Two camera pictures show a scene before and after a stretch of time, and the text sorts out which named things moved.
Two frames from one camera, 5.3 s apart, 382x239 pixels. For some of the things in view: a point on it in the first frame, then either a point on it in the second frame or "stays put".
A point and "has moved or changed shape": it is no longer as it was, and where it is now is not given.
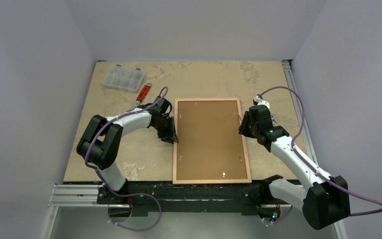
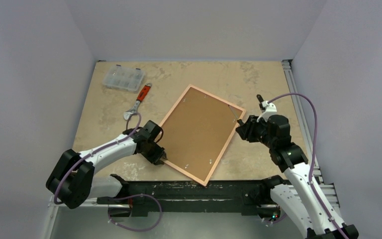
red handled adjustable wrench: [142, 95] stays put
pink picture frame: [210, 149] has moved or changed shape
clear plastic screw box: [123, 78] stays put
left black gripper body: [160, 127] → [153, 152]
